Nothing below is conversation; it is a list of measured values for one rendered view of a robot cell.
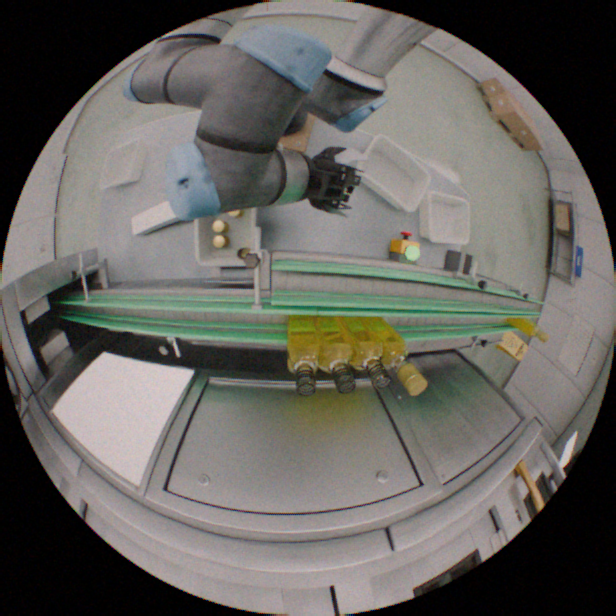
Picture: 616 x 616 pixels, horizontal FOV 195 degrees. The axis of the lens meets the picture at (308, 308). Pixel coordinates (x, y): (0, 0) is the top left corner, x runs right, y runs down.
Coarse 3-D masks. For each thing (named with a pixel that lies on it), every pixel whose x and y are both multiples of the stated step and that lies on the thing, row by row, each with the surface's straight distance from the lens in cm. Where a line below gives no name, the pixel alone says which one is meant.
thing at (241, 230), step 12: (228, 216) 58; (252, 216) 49; (204, 228) 57; (240, 228) 57; (252, 228) 48; (204, 240) 57; (240, 240) 57; (252, 240) 48; (204, 252) 57; (216, 252) 59; (228, 252) 58; (204, 264) 54; (216, 264) 52; (228, 264) 51; (240, 264) 50
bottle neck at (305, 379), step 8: (296, 368) 28; (304, 368) 27; (312, 368) 28; (296, 376) 27; (304, 376) 26; (312, 376) 26; (296, 384) 26; (304, 384) 25; (312, 384) 25; (304, 392) 27; (312, 392) 26
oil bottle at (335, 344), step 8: (320, 320) 38; (328, 320) 38; (336, 320) 39; (320, 328) 35; (328, 328) 35; (336, 328) 35; (320, 336) 32; (328, 336) 32; (336, 336) 33; (344, 336) 33; (320, 344) 31; (328, 344) 30; (336, 344) 30; (344, 344) 31; (320, 352) 31; (328, 352) 29; (336, 352) 29; (344, 352) 30; (352, 352) 31; (320, 360) 32; (328, 360) 29; (320, 368) 32; (328, 368) 30
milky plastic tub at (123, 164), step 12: (132, 144) 90; (144, 144) 88; (108, 156) 100; (120, 156) 102; (132, 156) 95; (144, 156) 87; (108, 168) 99; (120, 168) 99; (132, 168) 80; (108, 180) 99; (120, 180) 84; (132, 180) 85
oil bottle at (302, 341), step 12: (288, 324) 36; (300, 324) 36; (312, 324) 36; (288, 336) 32; (300, 336) 32; (312, 336) 32; (288, 348) 29; (300, 348) 29; (312, 348) 29; (288, 360) 30; (300, 360) 28; (312, 360) 29
